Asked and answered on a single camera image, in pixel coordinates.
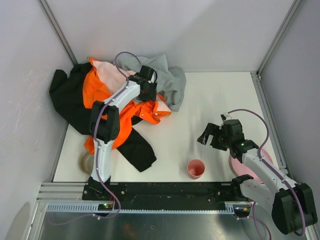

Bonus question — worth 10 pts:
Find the orange jacket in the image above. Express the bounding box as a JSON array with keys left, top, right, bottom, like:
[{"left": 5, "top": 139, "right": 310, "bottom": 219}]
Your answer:
[{"left": 82, "top": 57, "right": 172, "bottom": 149}]

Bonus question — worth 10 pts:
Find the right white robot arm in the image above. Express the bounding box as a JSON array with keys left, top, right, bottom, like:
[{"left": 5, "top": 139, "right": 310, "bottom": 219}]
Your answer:
[{"left": 197, "top": 119, "right": 318, "bottom": 236}]

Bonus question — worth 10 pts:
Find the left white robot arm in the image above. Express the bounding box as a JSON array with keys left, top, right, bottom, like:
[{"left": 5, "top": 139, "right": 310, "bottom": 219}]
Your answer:
[{"left": 89, "top": 65, "right": 158, "bottom": 185}]

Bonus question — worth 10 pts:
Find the grey sweatshirt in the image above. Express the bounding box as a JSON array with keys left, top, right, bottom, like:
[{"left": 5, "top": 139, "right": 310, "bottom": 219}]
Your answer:
[{"left": 113, "top": 54, "right": 187, "bottom": 112}]

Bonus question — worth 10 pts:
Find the pink cup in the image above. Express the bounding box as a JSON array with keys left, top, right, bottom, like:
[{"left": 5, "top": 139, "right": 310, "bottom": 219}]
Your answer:
[{"left": 187, "top": 159, "right": 206, "bottom": 180}]

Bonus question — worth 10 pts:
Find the pink plate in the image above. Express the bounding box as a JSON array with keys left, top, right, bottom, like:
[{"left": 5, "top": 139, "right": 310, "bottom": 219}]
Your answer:
[{"left": 228, "top": 148, "right": 277, "bottom": 184}]

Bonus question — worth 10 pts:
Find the black garment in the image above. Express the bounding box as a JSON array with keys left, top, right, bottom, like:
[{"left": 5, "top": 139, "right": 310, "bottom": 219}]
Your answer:
[{"left": 49, "top": 62, "right": 157, "bottom": 172}]

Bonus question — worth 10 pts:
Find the beige bowl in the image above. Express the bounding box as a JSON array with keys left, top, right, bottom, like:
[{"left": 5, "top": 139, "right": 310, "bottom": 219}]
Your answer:
[{"left": 78, "top": 151, "right": 95, "bottom": 176}]

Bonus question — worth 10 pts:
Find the right aluminium table rail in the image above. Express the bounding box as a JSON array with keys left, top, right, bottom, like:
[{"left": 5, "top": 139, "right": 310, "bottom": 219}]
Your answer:
[{"left": 249, "top": 71, "right": 300, "bottom": 183}]

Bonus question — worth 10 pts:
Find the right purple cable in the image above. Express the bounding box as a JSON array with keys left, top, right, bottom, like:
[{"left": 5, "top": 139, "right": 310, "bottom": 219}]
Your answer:
[{"left": 228, "top": 108, "right": 307, "bottom": 240}]

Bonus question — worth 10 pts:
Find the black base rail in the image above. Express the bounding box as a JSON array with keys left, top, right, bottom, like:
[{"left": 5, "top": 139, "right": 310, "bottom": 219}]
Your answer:
[{"left": 82, "top": 181, "right": 251, "bottom": 211}]

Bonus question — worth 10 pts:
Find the grey slotted cable duct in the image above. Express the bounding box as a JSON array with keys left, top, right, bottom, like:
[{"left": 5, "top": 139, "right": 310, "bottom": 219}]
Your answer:
[{"left": 46, "top": 200, "right": 251, "bottom": 214}]

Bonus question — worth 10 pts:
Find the left aluminium frame post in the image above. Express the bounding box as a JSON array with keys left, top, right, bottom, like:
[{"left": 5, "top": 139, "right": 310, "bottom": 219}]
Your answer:
[{"left": 37, "top": 0, "right": 78, "bottom": 66}]

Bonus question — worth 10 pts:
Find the aluminium frame post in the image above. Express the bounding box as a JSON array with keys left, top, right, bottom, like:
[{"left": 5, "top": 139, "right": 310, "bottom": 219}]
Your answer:
[
  {"left": 37, "top": 0, "right": 78, "bottom": 66},
  {"left": 256, "top": 0, "right": 306, "bottom": 76}
]

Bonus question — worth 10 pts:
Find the right aluminium frame post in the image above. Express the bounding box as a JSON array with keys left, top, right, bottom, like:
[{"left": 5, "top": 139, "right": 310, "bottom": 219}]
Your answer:
[{"left": 256, "top": 0, "right": 306, "bottom": 76}]

